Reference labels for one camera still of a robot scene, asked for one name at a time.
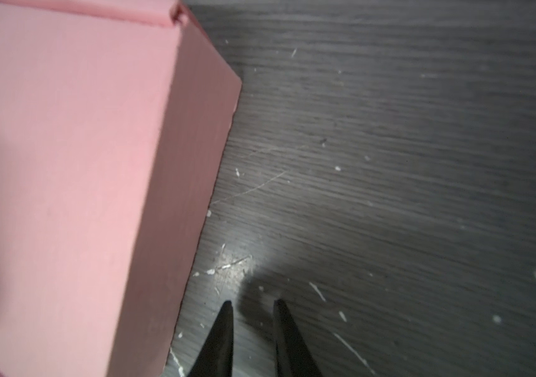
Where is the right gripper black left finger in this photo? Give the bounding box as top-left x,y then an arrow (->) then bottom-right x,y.
188,300 -> 233,377

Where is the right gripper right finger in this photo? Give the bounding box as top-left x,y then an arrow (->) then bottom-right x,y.
273,298 -> 323,377

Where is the pink cardboard box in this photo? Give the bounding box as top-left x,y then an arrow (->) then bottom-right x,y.
0,1 -> 242,376

